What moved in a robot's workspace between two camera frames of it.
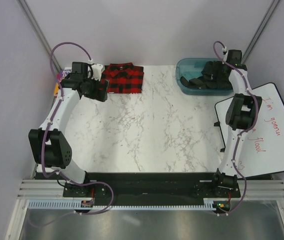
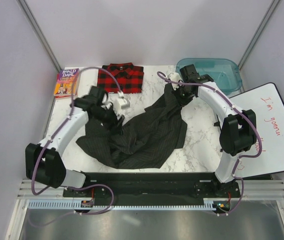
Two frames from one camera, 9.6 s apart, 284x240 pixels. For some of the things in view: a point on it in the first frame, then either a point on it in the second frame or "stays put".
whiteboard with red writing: x=274 y=146 stays put
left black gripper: x=99 y=95 → x=115 y=123
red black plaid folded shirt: x=124 y=78 stays put
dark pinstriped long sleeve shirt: x=215 y=75 → x=143 y=140
